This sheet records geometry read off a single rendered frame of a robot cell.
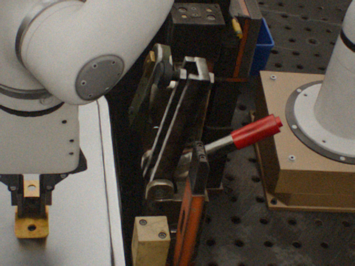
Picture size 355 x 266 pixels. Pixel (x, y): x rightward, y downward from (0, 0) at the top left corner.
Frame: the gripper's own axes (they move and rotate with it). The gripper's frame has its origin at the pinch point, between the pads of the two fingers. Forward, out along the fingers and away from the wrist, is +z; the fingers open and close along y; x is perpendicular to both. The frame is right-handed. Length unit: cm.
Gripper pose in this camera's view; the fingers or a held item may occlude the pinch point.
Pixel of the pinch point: (31, 194)
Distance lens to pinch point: 83.9
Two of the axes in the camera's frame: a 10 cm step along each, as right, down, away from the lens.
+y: -9.8, 0.0, -1.8
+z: -1.2, 7.3, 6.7
